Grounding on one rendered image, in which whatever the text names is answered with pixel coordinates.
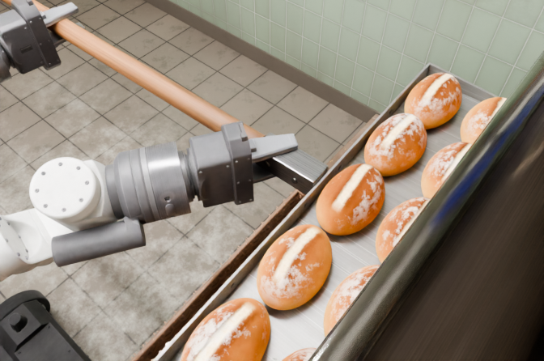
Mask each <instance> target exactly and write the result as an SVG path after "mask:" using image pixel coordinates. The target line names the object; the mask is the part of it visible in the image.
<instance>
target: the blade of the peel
mask: <svg viewBox="0 0 544 361"><path fill-rule="evenodd" d="M436 73H447V74H450V75H452V76H453V77H455V78H456V79H457V81H458V82H459V84H460V86H461V94H462V99H461V106H460V108H459V109H458V111H457V113H456V114H455V115H454V116H453V117H452V118H451V119H450V120H449V121H447V122H445V123H444V124H443V125H440V126H438V127H436V128H433V129H429V130H426V133H427V145H426V148H425V151H424V152H423V155H422V156H421V158H420V159H419V161H418V162H417V163H416V164H414V165H413V166H412V167H411V168H409V169H407V170H405V171H404V172H401V173H399V174H397V175H394V176H383V180H384V183H385V199H384V203H383V206H382V207H381V209H380V212H379V213H378V215H377V216H376V217H375V218H374V219H373V220H372V221H371V222H370V223H369V224H368V225H367V226H366V227H365V228H363V229H361V230H360V231H357V232H355V233H352V234H350V235H346V236H335V235H332V234H330V233H328V232H327V231H325V230H324V229H323V228H322V227H321V225H320V224H319V223H318V220H317V213H316V208H317V201H318V198H319V197H320V194H321V192H322V190H323V189H324V187H325V186H326V185H327V184H328V183H329V181H330V180H331V179H332V178H333V177H335V176H336V175H337V174H338V173H340V172H341V171H342V170H344V169H346V168H348V167H350V166H352V165H356V164H365V160H364V149H365V147H366V144H367V141H368V139H369V138H370V136H371V135H372V133H373V132H374V130H375V129H376V128H377V127H378V126H379V125H380V124H382V123H383V122H384V121H386V120H387V119H389V118H390V117H393V116H395V115H398V114H401V113H405V102H406V98H407V96H408V95H409V94H410V92H411V90H412V89H413V88H414V87H415V86H416V85H417V84H418V83H419V82H420V81H422V80H423V79H425V78H426V77H427V76H429V75H432V74H436ZM494 97H498V96H496V95H494V94H492V93H490V92H489V91H486V90H484V89H482V88H480V87H478V86H476V85H474V84H472V83H470V82H468V81H466V80H464V79H462V78H460V77H458V76H456V75H455V74H452V73H450V72H448V71H446V70H444V69H443V68H441V67H439V66H437V65H435V64H433V63H431V62H428V63H427V64H426V66H425V67H424V68H423V69H422V70H421V71H420V72H419V73H418V74H417V75H416V76H415V78H414V79H413V80H412V81H411V82H410V83H409V84H408V85H407V86H406V88H405V89H404V90H403V91H402V92H401V93H400V94H399V95H398V96H397V97H396V99H395V100H394V101H393V102H392V103H391V104H390V105H389V106H388V107H387V108H386V110H385V111H383V113H382V114H381V115H379V116H378V118H377V119H376V120H375V121H374V122H373V123H372V124H371V125H370V126H369V127H368V128H367V129H366V131H365V132H364V133H363V134H362V135H361V136H360V137H359V138H358V139H357V140H356V142H355V143H354V144H353V145H352V146H351V147H350V148H349V149H348V150H347V151H346V153H345V154H344V155H343V156H342V157H341V158H340V159H339V160H338V161H337V162H336V164H335V165H334V166H333V167H332V168H331V169H330V170H329V171H328V172H327V173H326V174H325V175H324V176H323V177H322V178H321V179H320V180H319V181H318V182H317V184H316V185H315V186H314V187H313V188H312V189H311V190H310V191H309V192H308V193H307V194H306V196H305V197H304V198H303V199H302V200H301V201H300V202H299V203H298V204H297V205H296V207H295V208H294V209H293V210H292V211H291V212H290V213H289V214H288V215H287V217H286V218H285V219H284V220H283V221H282V222H281V223H280V224H279V225H278V226H277V227H276V228H275V229H274V230H273V231H272V232H271V233H270V234H269V235H268V236H267V237H266V239H265V240H264V241H263V242H262V243H261V244H260V245H259V246H258V247H257V249H256V250H255V251H254V252H253V253H252V254H251V255H250V256H249V257H248V258H247V259H246V261H245V262H244V263H243V264H242V265H241V266H240V267H239V268H238V269H237V270H236V272H235V273H234V274H233V275H232V276H231V277H230V278H229V279H228V280H227V281H226V282H225V283H224V284H223V285H222V286H221V287H220V288H219V289H218V290H217V292H216V293H215V294H214V295H213V296H212V297H211V298H210V299H209V300H208V301H207V302H206V304H205V305H204V306H203V307H202V308H201V309H200V310H199V311H198V312H197V314H196V315H195V316H194V317H193V318H192V319H191V320H190V321H189V322H188V323H187V325H186V326H185V327H184V328H183V329H182V330H181V331H180V332H179V333H178V334H177V335H176V336H175V337H174V338H173V339H172V340H171V341H170V343H169V344H167V346H166V347H165V348H164V349H163V350H162V351H161V352H160V353H159V354H158V355H157V357H156V358H155V359H154V360H153V361H181V356H182V354H183V351H184V348H185V345H186V343H187V341H188V340H189V337H190V336H191V334H192V332H193V331H194V330H195V329H196V328H197V326H198V325H199V324H200V323H201V321H202V320H203V319H204V318H205V317H206V316H208V315H209V314H210V313H211V312H212V311H214V310H215V309H216V308H217V307H219V306H221V305H222V304H225V303H226V302H228V301H231V300H234V299H239V298H252V299H255V300H257V301H259V302H260V303H262V304H263V305H264V307H265V308H266V310H267V312H268V314H269V317H270V337H269V341H268V344H267V347H266V350H265V353H264V355H263V356H262V358H261V361H282V360H283V359H285V358H286V357H287V356H288V355H290V354H291V353H293V352H295V351H297V350H300V349H304V348H309V347H312V348H317V347H318V346H319V345H320V344H321V342H322V341H323V340H324V338H325V333H324V315H325V309H326V306H327V304H328V302H329V299H330V297H331V295H332V294H333V293H334V291H335V289H336V288H337V287H338V285H339V284H340V283H341V282H342V281H343V280H344V279H345V278H346V277H348V276H349V275H350V274H352V273H353V272H355V271H356V270H359V269H361V268H363V267H365V266H369V265H380V264H381V263H380V260H379V258H378V256H377V253H376V234H377V232H378V229H379V227H380V225H381V223H382V221H383V220H384V218H385V217H386V216H387V214H388V213H389V212H390V211H391V210H393V209H394V208H395V207H396V206H398V205H400V204H401V203H403V202H405V201H407V200H410V199H412V198H416V197H423V192H422V188H421V180H422V174H423V170H424V168H425V167H426V165H427V163H428V162H429V160H430V159H431V158H432V157H433V156H434V155H435V154H436V153H437V152H438V151H440V150H441V149H443V148H444V147H446V146H448V145H450V144H453V143H456V142H462V140H461V123H462V122H463V119H464V118H465V116H466V114H467V113H468V112H469V111H470V110H471V109H472V108H473V107H474V106H476V105H477V104H479V103H481V102H482V101H484V100H487V99H490V98H494ZM305 224H312V225H315V226H318V227H319V228H321V229H322V230H323V231H324V232H325V234H326V235H327V236H328V238H329V242H330V244H331V248H332V262H331V266H330V270H329V274H328V276H327V278H326V280H325V282H324V284H323V286H322V287H321V289H320V290H319V291H318V292H317V293H316V294H315V295H314V296H313V297H312V298H311V299H310V300H309V301H308V302H306V303H305V304H303V305H301V306H299V307H297V308H293V309H290V310H277V309H274V308H271V307H270V306H268V305H267V304H265V303H264V302H263V300H262V299H261V297H260V295H259V293H258V290H257V272H258V268H259V265H260V264H261V260H262V258H263V257H264V255H265V254H266V252H267V250H268V249H269V247H270V246H271V245H272V244H273V243H274V242H275V241H276V240H277V239H278V238H279V237H280V236H281V235H283V234H284V233H285V232H287V231H289V230H291V229H292V228H294V227H298V226H300V225H305Z"/></svg>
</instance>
